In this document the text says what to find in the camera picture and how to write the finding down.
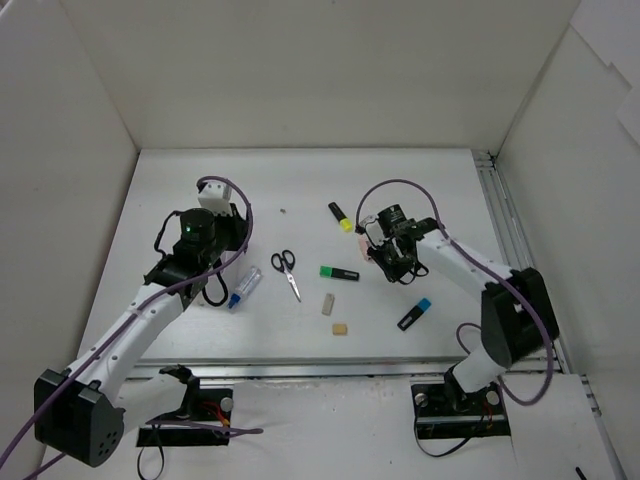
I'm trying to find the blue black highlighter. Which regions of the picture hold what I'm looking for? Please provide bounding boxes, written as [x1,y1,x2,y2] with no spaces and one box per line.
[397,298,431,331]

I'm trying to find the green black highlighter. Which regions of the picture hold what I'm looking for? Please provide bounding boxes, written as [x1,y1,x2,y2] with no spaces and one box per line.
[319,266,360,281]

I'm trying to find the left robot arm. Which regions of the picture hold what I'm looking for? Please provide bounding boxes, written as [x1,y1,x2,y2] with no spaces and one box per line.
[34,208,253,467]

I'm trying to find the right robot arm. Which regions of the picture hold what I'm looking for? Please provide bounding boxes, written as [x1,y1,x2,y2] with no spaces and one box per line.
[356,204,558,412]

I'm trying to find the pink mini stapler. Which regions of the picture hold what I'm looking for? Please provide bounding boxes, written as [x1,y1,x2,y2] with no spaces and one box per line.
[358,235,372,262]

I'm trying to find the yellow black highlighter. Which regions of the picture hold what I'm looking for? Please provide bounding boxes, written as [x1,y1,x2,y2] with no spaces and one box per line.
[328,202,353,232]

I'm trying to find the blue cap glue bottle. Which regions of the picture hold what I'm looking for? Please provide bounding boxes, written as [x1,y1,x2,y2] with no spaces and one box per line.
[227,266,263,310]

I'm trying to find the white eraser in sleeve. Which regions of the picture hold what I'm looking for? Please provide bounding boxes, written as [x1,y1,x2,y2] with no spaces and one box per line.
[321,293,335,316]

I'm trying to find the tan eraser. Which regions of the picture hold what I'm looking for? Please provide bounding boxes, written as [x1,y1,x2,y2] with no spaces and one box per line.
[332,323,348,336]

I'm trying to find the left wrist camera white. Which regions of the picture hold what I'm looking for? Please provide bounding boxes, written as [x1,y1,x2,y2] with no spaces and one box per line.
[197,180,232,217]

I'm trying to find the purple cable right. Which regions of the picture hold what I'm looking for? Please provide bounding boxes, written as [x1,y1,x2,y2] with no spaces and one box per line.
[354,178,556,405]

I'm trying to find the black handled scissors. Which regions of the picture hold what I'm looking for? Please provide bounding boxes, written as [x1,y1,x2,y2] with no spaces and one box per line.
[270,249,302,303]

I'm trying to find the aluminium rail front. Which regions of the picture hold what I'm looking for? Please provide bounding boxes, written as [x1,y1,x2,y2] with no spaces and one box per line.
[124,355,566,382]

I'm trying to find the aluminium rail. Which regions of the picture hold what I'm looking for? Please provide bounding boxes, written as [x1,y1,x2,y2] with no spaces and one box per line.
[124,355,566,382]
[471,150,571,374]

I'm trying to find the aluminium rail right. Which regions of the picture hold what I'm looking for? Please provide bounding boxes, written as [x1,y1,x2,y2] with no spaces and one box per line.
[471,150,571,374]

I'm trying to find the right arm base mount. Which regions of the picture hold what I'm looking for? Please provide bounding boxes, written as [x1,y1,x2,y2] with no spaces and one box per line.
[411,382,511,440]

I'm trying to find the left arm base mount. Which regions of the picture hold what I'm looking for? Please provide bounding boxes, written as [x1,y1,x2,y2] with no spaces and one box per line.
[136,365,233,448]

